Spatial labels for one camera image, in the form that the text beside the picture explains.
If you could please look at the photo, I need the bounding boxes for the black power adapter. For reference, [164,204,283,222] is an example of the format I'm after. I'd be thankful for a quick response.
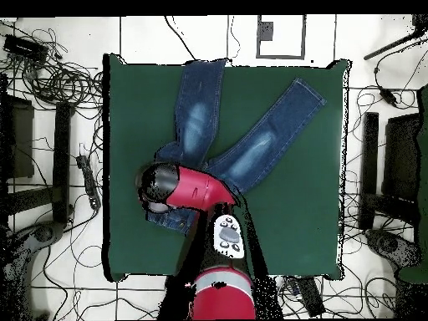
[379,86,398,106]

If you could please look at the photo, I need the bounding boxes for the grey tripod base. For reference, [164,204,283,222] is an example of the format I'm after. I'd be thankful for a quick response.
[365,228,422,268]
[13,220,66,255]

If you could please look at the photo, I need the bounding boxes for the black electronics box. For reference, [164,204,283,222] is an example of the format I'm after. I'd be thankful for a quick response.
[3,33,49,63]

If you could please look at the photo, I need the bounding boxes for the small grey square plate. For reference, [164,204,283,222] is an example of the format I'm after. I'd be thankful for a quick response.
[260,21,274,42]

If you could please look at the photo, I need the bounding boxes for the thin black rod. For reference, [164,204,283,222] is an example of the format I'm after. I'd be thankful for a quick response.
[363,28,428,61]

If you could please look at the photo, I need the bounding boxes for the grey rectangular frame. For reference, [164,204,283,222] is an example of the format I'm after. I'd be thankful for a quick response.
[256,14,308,60]

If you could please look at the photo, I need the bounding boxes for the black power strip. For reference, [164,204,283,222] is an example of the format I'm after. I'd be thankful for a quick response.
[75,154,102,211]
[293,276,325,318]

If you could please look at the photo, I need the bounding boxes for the dark green table cloth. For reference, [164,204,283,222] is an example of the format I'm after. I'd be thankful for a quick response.
[102,53,350,282]

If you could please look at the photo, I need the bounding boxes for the dark flat panel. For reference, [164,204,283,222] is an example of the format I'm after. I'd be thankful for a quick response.
[6,96,35,179]
[382,113,422,201]

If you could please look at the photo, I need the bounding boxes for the tangled black cables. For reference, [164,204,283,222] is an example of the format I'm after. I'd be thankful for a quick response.
[0,26,104,111]

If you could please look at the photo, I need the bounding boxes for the blue denim jeans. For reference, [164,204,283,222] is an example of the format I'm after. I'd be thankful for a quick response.
[145,59,327,237]

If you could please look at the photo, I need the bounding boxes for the black stand bar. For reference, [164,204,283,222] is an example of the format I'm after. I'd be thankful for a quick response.
[359,111,380,230]
[52,101,72,224]

